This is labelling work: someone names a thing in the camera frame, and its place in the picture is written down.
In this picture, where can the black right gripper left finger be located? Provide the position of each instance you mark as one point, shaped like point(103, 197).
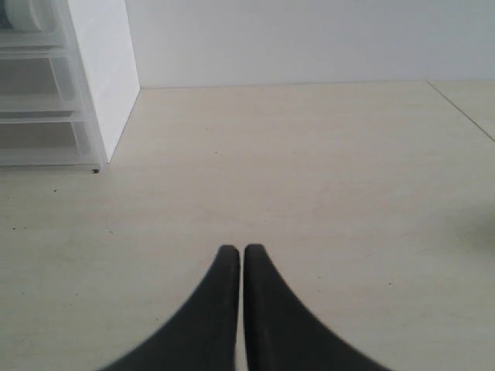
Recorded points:
point(202, 333)

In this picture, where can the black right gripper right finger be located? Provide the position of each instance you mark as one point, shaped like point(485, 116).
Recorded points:
point(280, 332)

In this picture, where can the clear bottom wide drawer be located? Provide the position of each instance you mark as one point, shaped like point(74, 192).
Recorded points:
point(46, 141)

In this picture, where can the clear wide drawer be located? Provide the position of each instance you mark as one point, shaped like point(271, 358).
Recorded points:
point(42, 83)
point(46, 141)

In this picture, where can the white plastic drawer cabinet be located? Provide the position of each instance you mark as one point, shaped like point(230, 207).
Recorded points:
point(102, 57)

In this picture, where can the clear middle wide drawer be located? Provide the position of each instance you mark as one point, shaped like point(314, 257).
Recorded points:
point(42, 83)

